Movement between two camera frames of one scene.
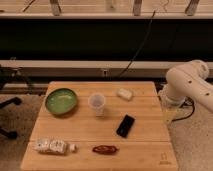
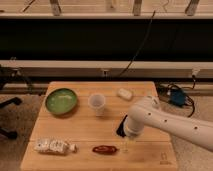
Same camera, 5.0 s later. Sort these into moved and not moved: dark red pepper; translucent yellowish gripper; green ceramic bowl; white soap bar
Moved: translucent yellowish gripper
Not moved: white soap bar; dark red pepper; green ceramic bowl
